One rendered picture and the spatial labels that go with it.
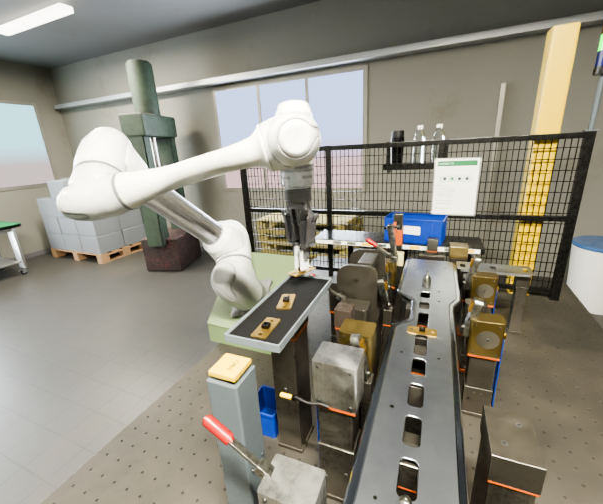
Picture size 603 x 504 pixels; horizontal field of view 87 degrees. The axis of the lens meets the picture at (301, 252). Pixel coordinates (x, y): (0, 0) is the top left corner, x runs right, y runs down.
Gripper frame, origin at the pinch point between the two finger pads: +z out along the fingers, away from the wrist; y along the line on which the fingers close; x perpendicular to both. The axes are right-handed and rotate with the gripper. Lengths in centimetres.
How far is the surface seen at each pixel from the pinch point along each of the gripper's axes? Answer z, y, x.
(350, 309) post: 14.5, 13.3, 5.9
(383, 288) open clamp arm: 17.4, 9.2, 29.1
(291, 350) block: 19.4, 10.1, -14.2
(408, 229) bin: 14, -18, 94
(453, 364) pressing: 24.8, 39.5, 15.4
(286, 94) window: -92, -261, 225
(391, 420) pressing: 24.5, 37.9, -11.2
